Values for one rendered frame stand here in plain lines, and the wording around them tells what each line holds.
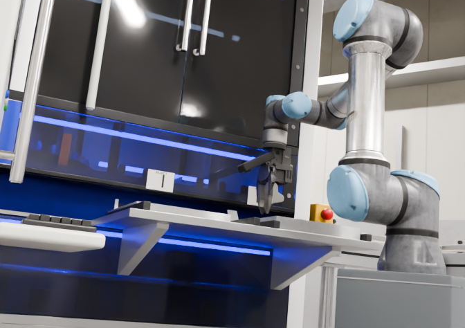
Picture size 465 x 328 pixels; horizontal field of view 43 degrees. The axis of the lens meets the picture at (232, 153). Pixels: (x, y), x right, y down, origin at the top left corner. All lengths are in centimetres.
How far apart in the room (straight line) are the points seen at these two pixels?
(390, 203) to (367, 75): 30
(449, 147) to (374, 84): 302
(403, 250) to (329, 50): 377
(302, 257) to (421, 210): 51
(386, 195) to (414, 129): 319
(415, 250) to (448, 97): 319
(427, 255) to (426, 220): 8
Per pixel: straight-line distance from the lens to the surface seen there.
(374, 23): 142
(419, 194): 137
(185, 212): 153
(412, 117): 452
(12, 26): 124
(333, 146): 470
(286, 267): 184
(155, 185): 179
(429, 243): 137
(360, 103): 136
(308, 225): 156
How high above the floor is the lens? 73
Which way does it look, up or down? 13 degrees up
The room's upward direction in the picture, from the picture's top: 5 degrees clockwise
